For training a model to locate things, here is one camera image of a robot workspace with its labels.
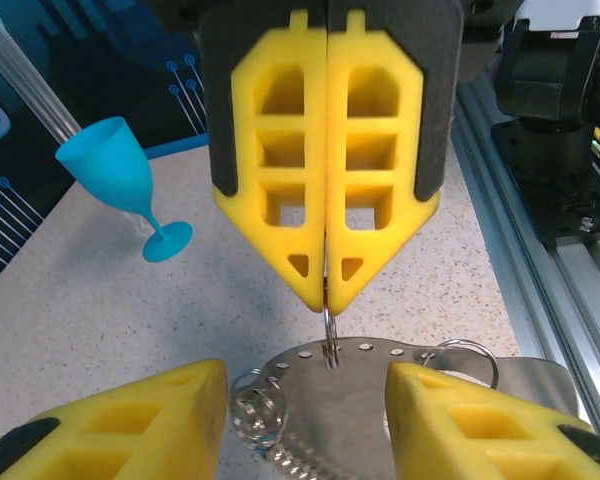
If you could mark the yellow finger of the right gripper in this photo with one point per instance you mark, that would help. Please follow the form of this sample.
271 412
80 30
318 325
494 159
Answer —
337 150
315 150

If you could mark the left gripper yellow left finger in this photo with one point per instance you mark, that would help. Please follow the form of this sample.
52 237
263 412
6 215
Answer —
170 425

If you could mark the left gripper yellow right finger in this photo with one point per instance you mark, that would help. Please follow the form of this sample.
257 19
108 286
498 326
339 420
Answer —
430 425

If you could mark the metal keyring plate with rings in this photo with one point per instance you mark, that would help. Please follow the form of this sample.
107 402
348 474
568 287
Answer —
340 400

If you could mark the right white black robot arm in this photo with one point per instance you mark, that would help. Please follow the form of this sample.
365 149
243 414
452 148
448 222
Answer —
540 75

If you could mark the teal plastic goblet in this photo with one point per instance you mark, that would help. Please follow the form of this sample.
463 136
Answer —
115 170

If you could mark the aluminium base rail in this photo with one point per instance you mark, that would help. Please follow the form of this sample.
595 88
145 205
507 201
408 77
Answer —
520 300

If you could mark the aluminium frame post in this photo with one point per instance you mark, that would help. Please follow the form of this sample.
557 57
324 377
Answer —
25 80

